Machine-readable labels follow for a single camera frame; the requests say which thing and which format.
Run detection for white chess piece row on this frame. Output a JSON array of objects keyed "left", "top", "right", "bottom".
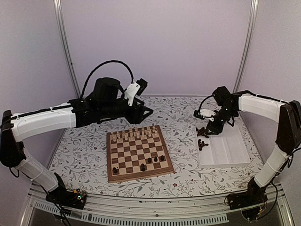
[{"left": 107, "top": 126, "right": 160, "bottom": 142}]

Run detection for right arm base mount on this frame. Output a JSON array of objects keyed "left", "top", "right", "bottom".
[{"left": 224, "top": 178, "right": 268, "bottom": 221}]

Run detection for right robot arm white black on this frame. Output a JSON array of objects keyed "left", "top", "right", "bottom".
[{"left": 206, "top": 86, "right": 301, "bottom": 205}]

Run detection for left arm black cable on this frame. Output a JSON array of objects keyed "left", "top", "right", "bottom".
[{"left": 79, "top": 60, "right": 135, "bottom": 99}]

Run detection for white plastic tray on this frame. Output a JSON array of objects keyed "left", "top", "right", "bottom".
[{"left": 194, "top": 125, "right": 251, "bottom": 169}]

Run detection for floral patterned table mat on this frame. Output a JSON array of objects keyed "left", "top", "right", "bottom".
[{"left": 49, "top": 97, "right": 263, "bottom": 198}]

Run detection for aluminium front rail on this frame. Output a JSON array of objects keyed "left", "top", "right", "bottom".
[{"left": 21, "top": 184, "right": 295, "bottom": 226}]

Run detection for dark chess pieces in tray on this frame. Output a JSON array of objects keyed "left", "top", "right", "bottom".
[{"left": 196, "top": 127, "right": 209, "bottom": 151}]

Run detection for dark king piece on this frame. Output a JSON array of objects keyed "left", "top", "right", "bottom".
[{"left": 141, "top": 164, "right": 146, "bottom": 171}]

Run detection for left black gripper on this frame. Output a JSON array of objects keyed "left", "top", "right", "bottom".
[{"left": 99, "top": 97, "right": 153, "bottom": 124}]

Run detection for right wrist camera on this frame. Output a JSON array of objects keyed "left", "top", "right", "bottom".
[{"left": 193, "top": 109, "right": 216, "bottom": 121}]

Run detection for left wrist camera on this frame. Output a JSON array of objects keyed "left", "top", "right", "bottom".
[{"left": 124, "top": 78, "right": 148, "bottom": 106}]

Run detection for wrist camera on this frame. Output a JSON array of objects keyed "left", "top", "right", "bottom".
[
  {"left": 124, "top": 78, "right": 148, "bottom": 106},
  {"left": 193, "top": 109, "right": 216, "bottom": 121}
]

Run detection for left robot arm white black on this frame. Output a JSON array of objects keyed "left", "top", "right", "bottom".
[{"left": 0, "top": 78, "right": 153, "bottom": 204}]

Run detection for wooden chess board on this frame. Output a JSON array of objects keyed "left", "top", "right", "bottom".
[{"left": 106, "top": 125, "right": 174, "bottom": 183}]

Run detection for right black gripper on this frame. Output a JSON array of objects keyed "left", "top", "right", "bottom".
[{"left": 205, "top": 106, "right": 237, "bottom": 136}]

